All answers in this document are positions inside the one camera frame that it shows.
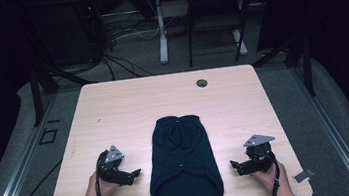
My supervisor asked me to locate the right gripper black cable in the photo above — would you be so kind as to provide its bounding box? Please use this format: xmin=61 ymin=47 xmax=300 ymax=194
xmin=259 ymin=149 xmax=284 ymax=196

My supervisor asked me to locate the black metal frame stand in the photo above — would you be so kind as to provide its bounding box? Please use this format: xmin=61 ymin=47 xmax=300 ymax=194
xmin=24 ymin=52 xmax=103 ymax=128
xmin=248 ymin=32 xmax=318 ymax=104

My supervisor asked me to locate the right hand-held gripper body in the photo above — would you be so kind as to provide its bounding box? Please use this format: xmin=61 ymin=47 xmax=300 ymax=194
xmin=238 ymin=131 xmax=280 ymax=176

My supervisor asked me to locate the grey table cable grommet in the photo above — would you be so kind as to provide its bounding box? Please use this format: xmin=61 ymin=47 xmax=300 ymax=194
xmin=195 ymin=78 xmax=209 ymax=89

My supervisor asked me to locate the dark computer cabinet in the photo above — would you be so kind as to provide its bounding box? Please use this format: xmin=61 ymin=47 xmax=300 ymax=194
xmin=26 ymin=0 xmax=107 ymax=72

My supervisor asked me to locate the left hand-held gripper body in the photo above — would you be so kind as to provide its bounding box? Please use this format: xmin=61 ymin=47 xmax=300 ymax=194
xmin=93 ymin=143 xmax=135 ymax=190

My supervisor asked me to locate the tangle of floor cables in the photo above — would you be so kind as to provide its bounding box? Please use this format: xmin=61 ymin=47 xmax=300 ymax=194
xmin=93 ymin=10 xmax=169 ymax=84

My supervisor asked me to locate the black chair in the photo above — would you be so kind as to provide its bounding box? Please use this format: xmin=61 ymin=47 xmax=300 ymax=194
xmin=181 ymin=0 xmax=263 ymax=69

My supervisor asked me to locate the white desk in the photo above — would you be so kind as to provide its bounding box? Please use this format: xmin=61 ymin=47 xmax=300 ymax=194
xmin=132 ymin=0 xmax=286 ymax=69

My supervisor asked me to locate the dark navy sleeveless garment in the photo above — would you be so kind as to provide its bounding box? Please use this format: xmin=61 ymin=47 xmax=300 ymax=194
xmin=140 ymin=109 xmax=226 ymax=196

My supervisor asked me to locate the person's right hand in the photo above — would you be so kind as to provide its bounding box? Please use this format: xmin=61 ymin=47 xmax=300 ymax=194
xmin=251 ymin=159 xmax=295 ymax=196

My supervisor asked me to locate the person's left hand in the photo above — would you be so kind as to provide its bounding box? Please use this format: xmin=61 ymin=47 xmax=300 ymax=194
xmin=75 ymin=168 xmax=122 ymax=196

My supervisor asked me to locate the grey metal table clip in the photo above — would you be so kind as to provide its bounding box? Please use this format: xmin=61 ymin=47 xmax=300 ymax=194
xmin=291 ymin=167 xmax=318 ymax=185

